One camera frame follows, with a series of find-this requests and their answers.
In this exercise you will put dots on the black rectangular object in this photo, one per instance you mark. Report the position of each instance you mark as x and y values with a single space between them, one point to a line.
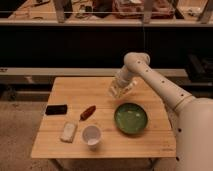
56 109

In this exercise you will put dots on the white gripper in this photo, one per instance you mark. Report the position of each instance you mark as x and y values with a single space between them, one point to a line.
123 80

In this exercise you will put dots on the green ceramic bowl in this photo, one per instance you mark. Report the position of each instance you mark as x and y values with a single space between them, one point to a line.
130 118

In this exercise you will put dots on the white paper cup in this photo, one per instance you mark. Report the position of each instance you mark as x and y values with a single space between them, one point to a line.
91 135

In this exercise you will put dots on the wooden table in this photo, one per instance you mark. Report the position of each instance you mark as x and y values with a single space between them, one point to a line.
79 93

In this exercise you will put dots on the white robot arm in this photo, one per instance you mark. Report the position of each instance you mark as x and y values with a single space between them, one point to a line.
194 147

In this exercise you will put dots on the background shelf with clutter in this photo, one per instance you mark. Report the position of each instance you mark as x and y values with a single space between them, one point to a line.
133 13

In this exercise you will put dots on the brown sausage-shaped object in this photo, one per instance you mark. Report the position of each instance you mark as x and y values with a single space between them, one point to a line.
87 113

